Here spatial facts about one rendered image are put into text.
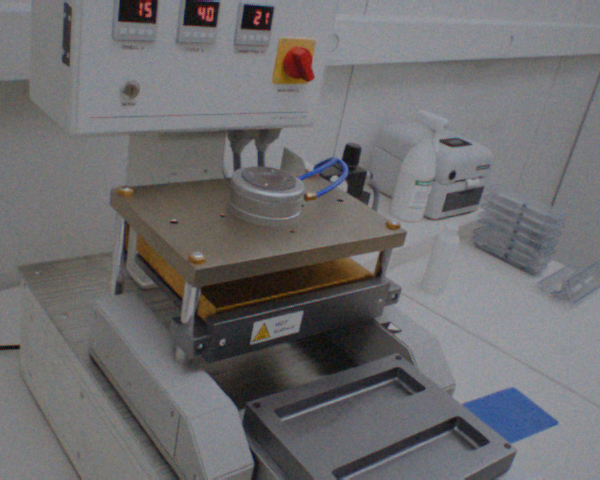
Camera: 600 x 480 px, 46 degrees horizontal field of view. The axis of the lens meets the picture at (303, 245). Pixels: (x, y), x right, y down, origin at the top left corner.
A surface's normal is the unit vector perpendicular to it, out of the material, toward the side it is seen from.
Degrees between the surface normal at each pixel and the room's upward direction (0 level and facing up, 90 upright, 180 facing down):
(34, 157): 90
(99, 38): 90
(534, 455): 0
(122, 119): 90
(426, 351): 40
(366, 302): 90
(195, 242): 0
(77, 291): 0
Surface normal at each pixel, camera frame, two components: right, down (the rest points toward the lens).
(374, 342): -0.78, 0.14
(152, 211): 0.18, -0.88
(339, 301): 0.60, 0.45
